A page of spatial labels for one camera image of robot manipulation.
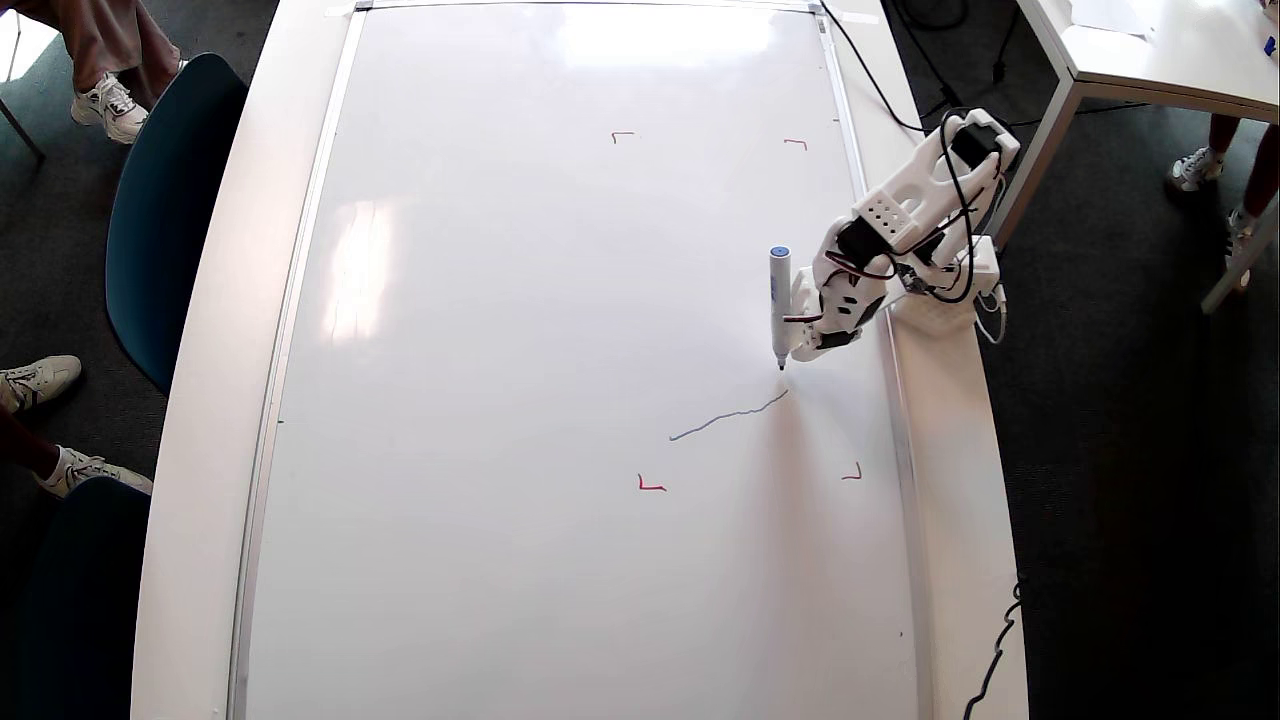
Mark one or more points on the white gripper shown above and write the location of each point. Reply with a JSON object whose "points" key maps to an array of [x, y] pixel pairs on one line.
{"points": [[812, 342]]}

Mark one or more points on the grey marker pen blue end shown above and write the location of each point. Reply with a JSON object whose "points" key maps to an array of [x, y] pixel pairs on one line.
{"points": [[780, 300]]}

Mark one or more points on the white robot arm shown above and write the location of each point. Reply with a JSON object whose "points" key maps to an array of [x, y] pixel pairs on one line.
{"points": [[905, 190]]}

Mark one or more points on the white tape strip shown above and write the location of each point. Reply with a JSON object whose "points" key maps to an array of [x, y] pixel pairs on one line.
{"points": [[855, 15]]}

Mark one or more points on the white paper sheet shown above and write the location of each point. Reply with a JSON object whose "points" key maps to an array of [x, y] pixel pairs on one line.
{"points": [[1105, 15]]}

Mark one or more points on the white side table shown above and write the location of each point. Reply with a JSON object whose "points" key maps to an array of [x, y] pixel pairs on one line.
{"points": [[1170, 60]]}

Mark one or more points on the dark blue chair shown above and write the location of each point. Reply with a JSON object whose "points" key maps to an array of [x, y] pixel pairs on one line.
{"points": [[85, 610], [165, 220]]}

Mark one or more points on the white sneaker with black stripes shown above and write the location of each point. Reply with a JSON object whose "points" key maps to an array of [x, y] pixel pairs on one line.
{"points": [[110, 108]]}

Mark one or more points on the white grey sneaker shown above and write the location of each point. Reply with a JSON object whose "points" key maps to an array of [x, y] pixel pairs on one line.
{"points": [[90, 470]]}

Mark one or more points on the brown trouser leg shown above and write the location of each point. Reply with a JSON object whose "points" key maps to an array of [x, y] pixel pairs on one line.
{"points": [[100, 35]]}

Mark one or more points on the beige sneaker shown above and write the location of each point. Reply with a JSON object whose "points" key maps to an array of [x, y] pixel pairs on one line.
{"points": [[40, 380]]}

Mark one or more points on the bare dark lower leg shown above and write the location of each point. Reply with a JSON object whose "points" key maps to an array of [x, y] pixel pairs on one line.
{"points": [[20, 445]]}

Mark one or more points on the small wrist camera board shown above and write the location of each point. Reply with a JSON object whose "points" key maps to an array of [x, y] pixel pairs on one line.
{"points": [[912, 280]]}

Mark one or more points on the large whiteboard with metal frame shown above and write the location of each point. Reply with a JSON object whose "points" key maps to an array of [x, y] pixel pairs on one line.
{"points": [[560, 350]]}

